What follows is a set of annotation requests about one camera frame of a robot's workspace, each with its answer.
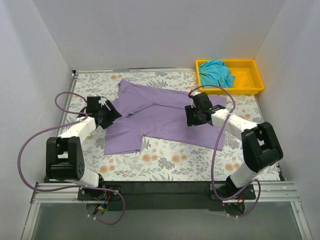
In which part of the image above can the teal t shirt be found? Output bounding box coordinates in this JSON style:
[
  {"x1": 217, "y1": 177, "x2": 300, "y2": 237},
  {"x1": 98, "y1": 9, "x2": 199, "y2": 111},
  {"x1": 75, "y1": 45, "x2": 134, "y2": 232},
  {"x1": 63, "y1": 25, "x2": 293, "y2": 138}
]
[{"x1": 198, "y1": 59, "x2": 236, "y2": 88}]

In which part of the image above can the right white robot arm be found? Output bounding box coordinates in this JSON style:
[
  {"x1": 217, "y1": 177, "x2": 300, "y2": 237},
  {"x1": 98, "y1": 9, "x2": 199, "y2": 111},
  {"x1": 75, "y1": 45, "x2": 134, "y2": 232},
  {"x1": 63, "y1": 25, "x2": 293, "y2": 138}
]
[{"x1": 185, "y1": 91, "x2": 284, "y2": 200}]

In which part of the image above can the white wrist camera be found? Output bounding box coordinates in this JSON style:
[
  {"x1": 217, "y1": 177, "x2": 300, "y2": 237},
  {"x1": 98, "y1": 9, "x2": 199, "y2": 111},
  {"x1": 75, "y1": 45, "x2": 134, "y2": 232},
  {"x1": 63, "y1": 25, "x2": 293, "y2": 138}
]
[
  {"x1": 188, "y1": 91, "x2": 201, "y2": 99},
  {"x1": 96, "y1": 96, "x2": 108, "y2": 106}
]

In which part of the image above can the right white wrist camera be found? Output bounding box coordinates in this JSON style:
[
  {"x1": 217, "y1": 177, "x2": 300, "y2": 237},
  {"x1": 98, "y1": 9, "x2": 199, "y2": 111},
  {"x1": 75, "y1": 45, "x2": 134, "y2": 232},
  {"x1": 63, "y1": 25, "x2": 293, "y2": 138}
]
[{"x1": 188, "y1": 91, "x2": 201, "y2": 99}]

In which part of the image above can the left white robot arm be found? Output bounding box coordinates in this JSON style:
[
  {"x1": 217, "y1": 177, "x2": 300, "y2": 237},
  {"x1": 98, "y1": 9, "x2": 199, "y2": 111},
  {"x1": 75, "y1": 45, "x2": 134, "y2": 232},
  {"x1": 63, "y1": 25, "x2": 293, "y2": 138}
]
[{"x1": 45, "y1": 96, "x2": 122, "y2": 200}]

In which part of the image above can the purple t shirt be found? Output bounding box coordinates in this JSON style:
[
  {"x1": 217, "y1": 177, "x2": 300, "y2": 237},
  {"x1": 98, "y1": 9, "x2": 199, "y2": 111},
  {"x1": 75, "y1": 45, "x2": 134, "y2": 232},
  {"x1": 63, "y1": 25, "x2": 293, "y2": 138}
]
[{"x1": 104, "y1": 79, "x2": 221, "y2": 155}]

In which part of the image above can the floral table mat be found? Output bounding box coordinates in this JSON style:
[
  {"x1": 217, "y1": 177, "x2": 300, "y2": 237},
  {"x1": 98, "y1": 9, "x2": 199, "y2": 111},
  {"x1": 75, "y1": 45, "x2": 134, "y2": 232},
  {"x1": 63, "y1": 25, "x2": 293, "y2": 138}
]
[{"x1": 49, "y1": 70, "x2": 281, "y2": 182}]

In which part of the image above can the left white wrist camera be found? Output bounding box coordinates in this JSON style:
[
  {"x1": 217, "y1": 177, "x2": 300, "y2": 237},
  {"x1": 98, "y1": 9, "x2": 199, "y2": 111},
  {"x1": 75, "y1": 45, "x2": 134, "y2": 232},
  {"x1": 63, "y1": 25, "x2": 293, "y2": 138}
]
[{"x1": 96, "y1": 96, "x2": 108, "y2": 106}]

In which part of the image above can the yellow plastic bin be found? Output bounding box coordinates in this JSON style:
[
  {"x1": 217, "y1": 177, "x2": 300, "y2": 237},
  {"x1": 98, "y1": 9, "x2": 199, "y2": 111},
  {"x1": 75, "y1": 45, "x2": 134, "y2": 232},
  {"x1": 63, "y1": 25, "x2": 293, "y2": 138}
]
[{"x1": 195, "y1": 58, "x2": 265, "y2": 96}]

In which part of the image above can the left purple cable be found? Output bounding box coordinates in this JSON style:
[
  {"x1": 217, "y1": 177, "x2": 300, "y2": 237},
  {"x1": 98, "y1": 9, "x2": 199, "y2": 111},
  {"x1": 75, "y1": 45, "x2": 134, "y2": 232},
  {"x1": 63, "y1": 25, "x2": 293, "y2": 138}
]
[{"x1": 18, "y1": 91, "x2": 126, "y2": 226}]

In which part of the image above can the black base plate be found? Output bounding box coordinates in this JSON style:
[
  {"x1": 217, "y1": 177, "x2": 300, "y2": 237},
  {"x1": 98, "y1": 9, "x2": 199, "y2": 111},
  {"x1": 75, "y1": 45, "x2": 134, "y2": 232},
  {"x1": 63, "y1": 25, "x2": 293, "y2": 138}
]
[{"x1": 77, "y1": 181, "x2": 256, "y2": 211}]

